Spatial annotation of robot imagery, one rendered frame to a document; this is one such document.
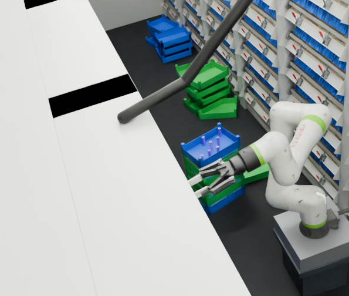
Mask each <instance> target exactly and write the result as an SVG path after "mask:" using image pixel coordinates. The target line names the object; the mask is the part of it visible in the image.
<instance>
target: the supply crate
mask: <svg viewBox="0 0 349 296"><path fill-rule="evenodd" d="M217 126H218V127H216V128H214V129H212V130H210V131H208V132H207V133H205V134H203V135H202V136H204V137H205V143H206V145H205V146H203V144H202V136H200V137H197V138H196V139H194V140H192V141H191V142H189V143H187V144H185V143H181V149H182V154H183V155H184V156H186V157H187V158H188V159H190V161H192V162H193V163H194V164H196V165H197V166H198V167H199V168H203V167H205V166H207V165H209V164H211V163H213V162H215V161H217V160H218V159H220V158H221V157H224V156H225V155H227V154H228V153H230V152H232V151H234V150H235V149H237V148H238V147H240V136H239V135H236V136H234V135H233V134H232V133H230V132H229V131H227V130H226V129H224V128H223V127H222V125H221V123H220V122H219V123H217ZM219 127H220V128H221V133H222V137H219V133H218V128H219ZM216 137H219V141H220V147H219V151H218V152H217V151H216V146H217V141H216ZM209 141H212V146H213V150H211V156H208V150H209V149H210V146H209ZM201 154H203V155H204V160H202V157H201V156H200V155H201Z"/></svg>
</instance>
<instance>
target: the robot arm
mask: <svg viewBox="0 0 349 296"><path fill-rule="evenodd" d="M269 117H270V131H271V132H268V133H266V134H265V135H264V136H263V137H262V138H260V139H259V140H258V141H256V142H254V143H252V144H251V145H249V146H247V147H245V148H244V149H242V150H240V151H238V152H237V154H238V155H235V156H233V157H231V158H230V159H229V160H228V161H227V162H223V161H222V159H218V160H217V161H216V162H213V163H211V164H209V165H207V166H205V167H203V168H200V169H199V174H197V175H196V176H194V177H193V178H192V179H190V180H188V183H189V184H190V186H193V185H195V184H196V183H198V182H200V181H202V180H203V178H205V177H209V176H213V175H216V174H218V175H220V176H219V177H218V178H217V179H216V180H215V181H214V182H213V183H212V184H211V185H210V186H205V187H204V188H202V189H200V190H198V191H196V192H195V195H196V197H197V198H199V197H201V196H204V195H207V194H208V193H212V194H213V195H216V194H217V193H219V192H220V191H222V190H223V189H225V188H227V187H228V186H230V185H232V184H235V183H236V181H235V179H234V177H235V176H236V175H238V176H239V175H241V174H243V173H244V172H245V171H247V172H248V173H249V172H251V171H253V170H255V169H257V168H258V167H260V166H262V165H264V164H266V163H268V165H269V167H270V169H269V177H268V181H267V188H266V194H265V196H266V200H267V202H268V203H269V204H270V205H271V206H272V207H274V208H279V209H283V210H289V211H293V212H297V213H299V214H300V219H301V221H300V223H299V229H300V232H301V233H302V235H304V236H305V237H307V238H312V239H318V238H322V237H324V236H326V235H327V234H328V232H329V231H330V229H333V230H336V229H338V221H340V219H337V218H338V216H339V215H342V214H345V213H349V209H348V208H345V209H343V210H340V211H336V210H333V211H332V209H328V210H327V203H326V194H325V192H324V190H323V189H322V188H320V187H318V186H312V185H295V183H296V182H297V181H298V179H299V177H300V174H301V170H302V168H303V166H304V164H305V162H306V160H307V158H308V156H309V154H310V153H311V151H312V150H313V148H314V147H315V145H316V144H317V143H318V141H319V140H320V139H321V137H322V136H323V134H324V133H325V131H326V130H327V128H328V127H329V125H330V123H331V120H332V114H331V111H330V109H329V108H328V107H327V106H325V105H322V104H304V103H293V102H287V101H279V102H277V103H275V104H274V105H273V106H272V107H271V109H270V112H269ZM295 128H297V130H296V132H295V134H294V137H293V132H294V129H295Z"/></svg>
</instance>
